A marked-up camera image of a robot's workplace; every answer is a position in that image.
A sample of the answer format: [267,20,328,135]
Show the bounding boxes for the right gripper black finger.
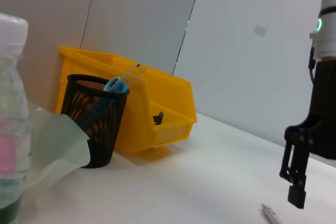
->
[279,134,313,210]

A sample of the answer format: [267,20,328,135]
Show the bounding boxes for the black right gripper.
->
[285,60,336,161]

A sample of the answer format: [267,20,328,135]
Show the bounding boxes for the silver clear pen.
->
[260,202,283,224]

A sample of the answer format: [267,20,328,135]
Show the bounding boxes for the clear plastic ruler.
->
[122,62,147,88]

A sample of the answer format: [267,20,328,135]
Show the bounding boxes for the blue scissors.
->
[78,77,130,133]

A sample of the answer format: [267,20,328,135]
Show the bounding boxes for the clear water bottle green label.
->
[0,13,33,224]

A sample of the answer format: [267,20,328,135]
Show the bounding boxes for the black mesh pen holder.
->
[60,73,130,169]

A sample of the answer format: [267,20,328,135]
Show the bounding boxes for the green glass fruit plate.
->
[25,107,91,189]

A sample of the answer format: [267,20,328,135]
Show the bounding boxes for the yellow plastic bin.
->
[55,45,198,156]

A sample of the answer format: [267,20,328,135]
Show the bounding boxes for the right gripper cable with plug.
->
[307,47,317,86]

